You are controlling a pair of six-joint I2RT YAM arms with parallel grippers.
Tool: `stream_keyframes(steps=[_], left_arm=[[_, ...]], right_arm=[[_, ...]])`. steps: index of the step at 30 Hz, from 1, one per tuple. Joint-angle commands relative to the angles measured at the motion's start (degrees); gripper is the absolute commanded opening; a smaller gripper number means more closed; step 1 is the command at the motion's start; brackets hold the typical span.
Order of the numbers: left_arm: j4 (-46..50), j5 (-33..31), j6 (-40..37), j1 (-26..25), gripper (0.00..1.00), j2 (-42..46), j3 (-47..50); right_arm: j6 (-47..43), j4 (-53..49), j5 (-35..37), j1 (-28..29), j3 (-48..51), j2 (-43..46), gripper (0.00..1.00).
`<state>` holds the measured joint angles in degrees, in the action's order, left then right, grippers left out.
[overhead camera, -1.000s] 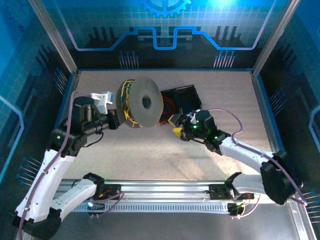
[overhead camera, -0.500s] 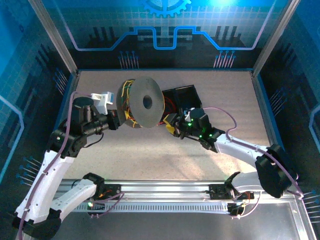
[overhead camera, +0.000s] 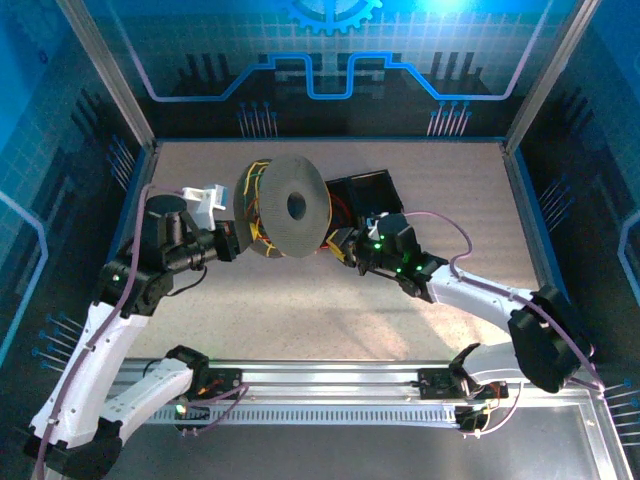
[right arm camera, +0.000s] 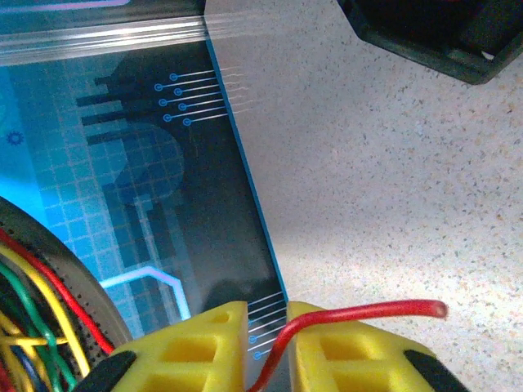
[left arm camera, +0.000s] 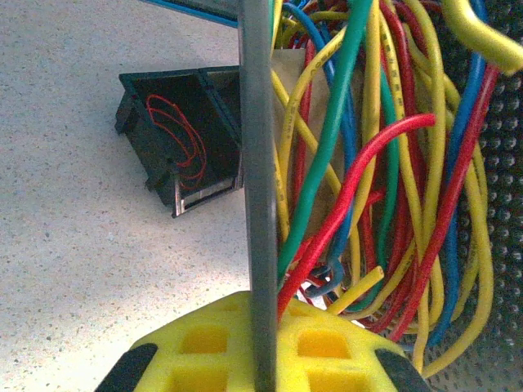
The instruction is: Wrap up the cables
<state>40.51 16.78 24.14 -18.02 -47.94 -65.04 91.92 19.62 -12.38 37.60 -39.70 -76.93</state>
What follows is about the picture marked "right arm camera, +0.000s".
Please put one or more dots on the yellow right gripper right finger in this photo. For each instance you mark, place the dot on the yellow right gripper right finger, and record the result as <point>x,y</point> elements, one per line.
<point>367,343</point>

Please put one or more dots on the aluminium frame post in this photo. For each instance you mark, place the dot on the aluminium frame post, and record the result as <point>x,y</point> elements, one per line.
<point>102,41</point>

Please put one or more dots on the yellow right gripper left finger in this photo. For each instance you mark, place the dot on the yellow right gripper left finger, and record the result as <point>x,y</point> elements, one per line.
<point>196,326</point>

